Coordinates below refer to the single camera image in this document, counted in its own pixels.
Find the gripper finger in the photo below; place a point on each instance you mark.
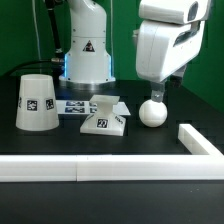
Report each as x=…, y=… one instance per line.
x=157, y=91
x=176, y=80

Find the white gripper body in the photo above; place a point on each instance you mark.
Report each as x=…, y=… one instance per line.
x=163, y=48

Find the white lamp bulb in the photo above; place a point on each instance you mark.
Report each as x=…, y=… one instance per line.
x=153, y=114

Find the white lamp base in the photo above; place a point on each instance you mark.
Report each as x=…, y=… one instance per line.
x=104, y=121

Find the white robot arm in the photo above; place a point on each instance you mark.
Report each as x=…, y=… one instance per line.
x=87, y=63

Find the white lamp shade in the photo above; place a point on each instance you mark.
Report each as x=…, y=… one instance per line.
x=37, y=110

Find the white L-shaped fence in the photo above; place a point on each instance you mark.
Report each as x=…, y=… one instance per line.
x=204, y=162

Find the tag marker sheet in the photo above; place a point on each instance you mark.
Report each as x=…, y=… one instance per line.
x=85, y=107

